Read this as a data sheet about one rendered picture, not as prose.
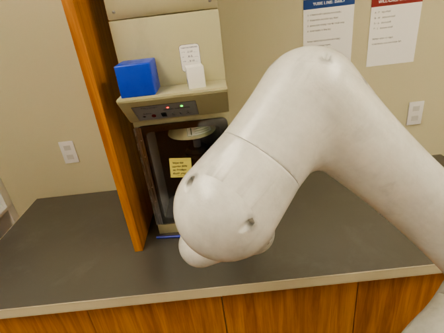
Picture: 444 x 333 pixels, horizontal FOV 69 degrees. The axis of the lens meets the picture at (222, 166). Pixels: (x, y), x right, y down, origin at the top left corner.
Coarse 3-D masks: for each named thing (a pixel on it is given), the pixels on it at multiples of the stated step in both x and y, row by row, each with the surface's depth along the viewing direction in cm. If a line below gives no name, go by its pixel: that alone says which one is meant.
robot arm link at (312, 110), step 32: (288, 64) 35; (320, 64) 34; (352, 64) 36; (256, 96) 36; (288, 96) 34; (320, 96) 34; (352, 96) 34; (256, 128) 34; (288, 128) 33; (320, 128) 34; (352, 128) 35; (384, 128) 36; (288, 160) 33; (320, 160) 37; (352, 160) 37; (384, 160) 37; (416, 160) 38; (384, 192) 39; (416, 192) 38; (416, 224) 40
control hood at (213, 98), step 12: (216, 84) 96; (120, 96) 95; (144, 96) 92; (156, 96) 92; (168, 96) 92; (180, 96) 92; (192, 96) 93; (204, 96) 94; (216, 96) 94; (120, 108) 96; (204, 108) 100; (216, 108) 101; (228, 108) 102; (132, 120) 103; (144, 120) 104
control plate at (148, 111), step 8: (160, 104) 95; (168, 104) 96; (176, 104) 96; (184, 104) 97; (192, 104) 97; (136, 112) 98; (144, 112) 99; (152, 112) 99; (160, 112) 100; (168, 112) 100; (176, 112) 101; (184, 112) 101; (192, 112) 102
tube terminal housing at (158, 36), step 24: (120, 24) 94; (144, 24) 94; (168, 24) 94; (192, 24) 94; (216, 24) 95; (120, 48) 97; (144, 48) 97; (168, 48) 97; (216, 48) 98; (168, 72) 100; (216, 72) 101; (168, 120) 107
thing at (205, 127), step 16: (144, 128) 107; (160, 128) 107; (176, 128) 107; (192, 128) 107; (208, 128) 107; (224, 128) 107; (160, 144) 109; (176, 144) 110; (192, 144) 110; (208, 144) 110; (160, 160) 112; (192, 160) 112; (160, 176) 115; (160, 192) 118; (160, 208) 121
